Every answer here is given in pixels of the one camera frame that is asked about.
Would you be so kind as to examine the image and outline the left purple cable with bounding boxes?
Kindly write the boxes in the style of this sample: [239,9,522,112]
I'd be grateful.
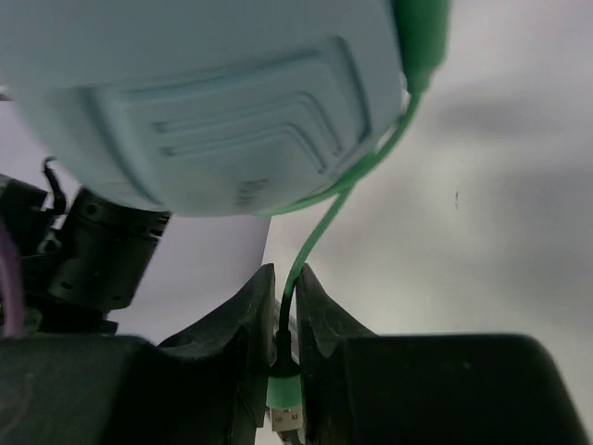
[0,222,24,337]

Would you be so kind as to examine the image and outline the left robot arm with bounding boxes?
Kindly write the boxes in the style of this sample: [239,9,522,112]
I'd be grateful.
[1,158,170,337]

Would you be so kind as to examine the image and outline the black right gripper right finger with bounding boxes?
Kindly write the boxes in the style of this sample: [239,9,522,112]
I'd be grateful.
[296,267,588,444]

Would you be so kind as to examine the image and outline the green audio cable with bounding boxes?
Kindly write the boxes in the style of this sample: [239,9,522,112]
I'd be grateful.
[257,0,451,439]

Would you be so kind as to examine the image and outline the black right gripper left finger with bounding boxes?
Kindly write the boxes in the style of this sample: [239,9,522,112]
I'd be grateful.
[1,264,275,444]

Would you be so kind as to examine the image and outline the light blue headphones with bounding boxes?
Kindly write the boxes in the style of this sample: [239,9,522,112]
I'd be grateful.
[1,1,402,217]

